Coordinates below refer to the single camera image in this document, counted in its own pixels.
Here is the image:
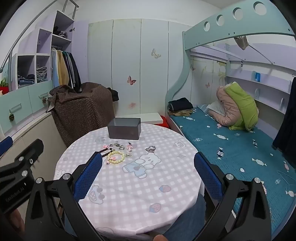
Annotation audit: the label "dark red bead bracelet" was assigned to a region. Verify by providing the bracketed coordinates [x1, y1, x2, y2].
[99, 146, 115, 159]

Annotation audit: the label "pale yellow bead bracelet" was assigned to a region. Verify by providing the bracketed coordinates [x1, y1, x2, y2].
[106, 150, 126, 166]

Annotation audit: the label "pink kitty charm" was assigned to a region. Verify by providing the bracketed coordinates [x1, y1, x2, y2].
[127, 142, 133, 152]

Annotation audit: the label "silver heart pearl charm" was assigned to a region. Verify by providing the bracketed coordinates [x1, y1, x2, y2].
[114, 141, 125, 150]

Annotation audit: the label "person right hand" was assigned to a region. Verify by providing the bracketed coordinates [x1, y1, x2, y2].
[153, 235, 168, 241]

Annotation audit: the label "teal drawer cabinet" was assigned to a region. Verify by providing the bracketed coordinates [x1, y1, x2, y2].
[1, 80, 53, 133]

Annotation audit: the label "teal candy print mattress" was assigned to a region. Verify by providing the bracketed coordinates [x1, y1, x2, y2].
[171, 108, 295, 237]

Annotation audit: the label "pink checkered tablecloth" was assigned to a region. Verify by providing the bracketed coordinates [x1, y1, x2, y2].
[54, 123, 205, 240]

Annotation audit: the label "grey metal tin box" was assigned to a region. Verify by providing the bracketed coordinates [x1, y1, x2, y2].
[107, 118, 142, 140]

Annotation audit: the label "brown polka dot cover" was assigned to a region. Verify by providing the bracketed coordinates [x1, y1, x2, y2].
[48, 82, 115, 147]

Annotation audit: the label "green and pink quilt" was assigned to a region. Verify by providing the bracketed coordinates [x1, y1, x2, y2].
[213, 82, 258, 131]

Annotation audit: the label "white pillow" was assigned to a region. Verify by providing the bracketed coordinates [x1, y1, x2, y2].
[206, 100, 225, 116]

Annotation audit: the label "folded dark clothes stack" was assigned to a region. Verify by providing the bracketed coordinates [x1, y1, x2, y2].
[168, 97, 194, 116]

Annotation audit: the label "lilac shelf unit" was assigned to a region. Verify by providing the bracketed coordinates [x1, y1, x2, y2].
[6, 10, 75, 91]

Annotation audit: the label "black garment behind cover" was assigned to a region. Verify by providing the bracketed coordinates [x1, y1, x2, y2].
[107, 87, 119, 102]

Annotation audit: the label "red stool white top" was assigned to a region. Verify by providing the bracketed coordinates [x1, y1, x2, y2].
[116, 113, 164, 125]

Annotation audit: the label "hanging clothes row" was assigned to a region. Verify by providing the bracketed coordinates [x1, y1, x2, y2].
[51, 48, 82, 93]

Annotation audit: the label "white wardrobe doors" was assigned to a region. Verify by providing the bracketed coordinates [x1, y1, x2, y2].
[88, 19, 190, 115]

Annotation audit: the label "teal bunk bed frame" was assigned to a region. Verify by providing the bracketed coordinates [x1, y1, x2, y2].
[165, 1, 295, 106]

